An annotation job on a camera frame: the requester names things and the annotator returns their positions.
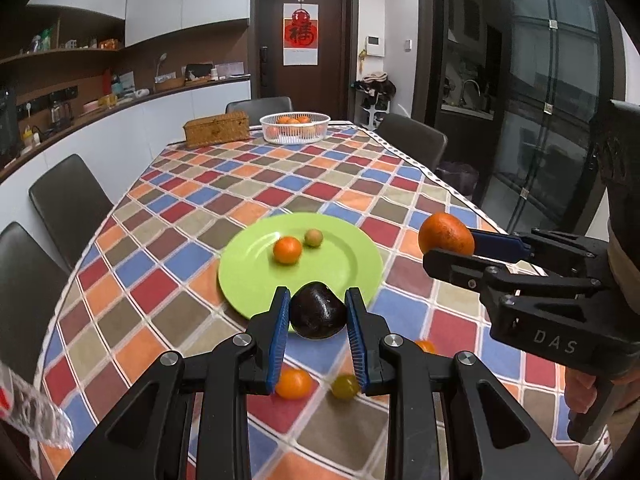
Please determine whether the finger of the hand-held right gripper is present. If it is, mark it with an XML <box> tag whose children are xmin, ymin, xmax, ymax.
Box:
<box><xmin>469</xmin><ymin>228</ymin><xmax>593</xmax><ymax>263</ymax></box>
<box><xmin>422</xmin><ymin>248</ymin><xmax>608</xmax><ymax>307</ymax></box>

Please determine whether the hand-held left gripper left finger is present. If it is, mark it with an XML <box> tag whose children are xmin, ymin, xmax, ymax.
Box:
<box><xmin>59</xmin><ymin>287</ymin><xmax>292</xmax><ymax>480</ymax></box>

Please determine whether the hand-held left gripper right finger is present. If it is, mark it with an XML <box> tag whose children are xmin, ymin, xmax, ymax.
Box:
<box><xmin>344</xmin><ymin>287</ymin><xmax>577</xmax><ymax>480</ymax></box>

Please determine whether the large orange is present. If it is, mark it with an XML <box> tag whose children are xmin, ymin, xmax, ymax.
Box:
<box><xmin>418</xmin><ymin>212</ymin><xmax>475</xmax><ymax>257</ymax></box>

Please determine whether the dark purple avocado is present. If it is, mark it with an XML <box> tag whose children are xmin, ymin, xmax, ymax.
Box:
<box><xmin>289</xmin><ymin>282</ymin><xmax>348</xmax><ymax>340</ymax></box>

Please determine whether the green plate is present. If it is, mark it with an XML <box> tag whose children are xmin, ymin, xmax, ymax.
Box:
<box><xmin>217</xmin><ymin>212</ymin><xmax>384</xmax><ymax>333</ymax></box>

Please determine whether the person's right hand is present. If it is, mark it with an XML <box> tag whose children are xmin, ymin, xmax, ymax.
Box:
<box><xmin>565</xmin><ymin>367</ymin><xmax>601</xmax><ymax>414</ymax></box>

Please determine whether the small yellow-green fruit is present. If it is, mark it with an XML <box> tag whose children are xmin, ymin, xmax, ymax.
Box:
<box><xmin>331</xmin><ymin>374</ymin><xmax>361</xmax><ymax>401</ymax></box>

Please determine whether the orange tangerine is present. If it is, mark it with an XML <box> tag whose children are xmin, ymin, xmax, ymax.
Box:
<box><xmin>276</xmin><ymin>368</ymin><xmax>314</xmax><ymax>401</ymax></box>
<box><xmin>273</xmin><ymin>236</ymin><xmax>303</xmax><ymax>266</ymax></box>

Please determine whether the bin with dark bag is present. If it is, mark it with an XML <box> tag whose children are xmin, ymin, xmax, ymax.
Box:
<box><xmin>436</xmin><ymin>161</ymin><xmax>480</xmax><ymax>200</ymax></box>

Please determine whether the dark leather dining chair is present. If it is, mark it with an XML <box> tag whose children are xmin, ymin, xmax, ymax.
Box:
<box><xmin>0</xmin><ymin>221</ymin><xmax>69</xmax><ymax>376</ymax></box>
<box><xmin>225</xmin><ymin>96</ymin><xmax>293</xmax><ymax>114</ymax></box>
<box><xmin>375</xmin><ymin>112</ymin><xmax>449</xmax><ymax>173</ymax></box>
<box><xmin>28</xmin><ymin>153</ymin><xmax>115</xmax><ymax>272</ymax></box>

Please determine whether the checkered colourful tablecloth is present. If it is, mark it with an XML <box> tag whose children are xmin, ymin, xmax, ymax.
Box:
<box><xmin>31</xmin><ymin>121</ymin><xmax>613</xmax><ymax>480</ymax></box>

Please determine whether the glass sliding door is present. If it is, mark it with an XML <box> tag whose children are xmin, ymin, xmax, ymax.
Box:
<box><xmin>492</xmin><ymin>0</ymin><xmax>628</xmax><ymax>235</ymax></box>

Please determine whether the clothes rack with clothes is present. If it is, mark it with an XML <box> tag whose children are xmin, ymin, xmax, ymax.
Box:
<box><xmin>353</xmin><ymin>71</ymin><xmax>398</xmax><ymax>131</ymax></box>

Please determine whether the woven wicker box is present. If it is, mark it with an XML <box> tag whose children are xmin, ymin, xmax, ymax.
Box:
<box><xmin>182</xmin><ymin>111</ymin><xmax>250</xmax><ymax>149</ymax></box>

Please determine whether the clear plastic bottle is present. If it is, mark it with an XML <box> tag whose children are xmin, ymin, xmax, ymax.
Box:
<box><xmin>0</xmin><ymin>360</ymin><xmax>74</xmax><ymax>450</ymax></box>

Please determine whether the white counter cabinet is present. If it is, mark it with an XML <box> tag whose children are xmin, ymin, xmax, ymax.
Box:
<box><xmin>0</xmin><ymin>78</ymin><xmax>252</xmax><ymax>233</ymax></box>

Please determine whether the dark brown door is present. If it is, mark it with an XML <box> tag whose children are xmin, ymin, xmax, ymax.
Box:
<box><xmin>250</xmin><ymin>0</ymin><xmax>360</xmax><ymax>122</ymax></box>

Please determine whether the black kettle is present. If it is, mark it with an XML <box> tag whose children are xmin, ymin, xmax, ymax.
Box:
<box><xmin>49</xmin><ymin>99</ymin><xmax>75</xmax><ymax>130</ymax></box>

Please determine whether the white wire fruit basket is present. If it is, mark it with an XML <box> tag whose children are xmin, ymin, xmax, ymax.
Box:
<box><xmin>259</xmin><ymin>111</ymin><xmax>331</xmax><ymax>145</ymax></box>

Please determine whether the red and white wall calendar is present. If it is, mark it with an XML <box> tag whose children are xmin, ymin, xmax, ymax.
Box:
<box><xmin>283</xmin><ymin>3</ymin><xmax>320</xmax><ymax>67</ymax></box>

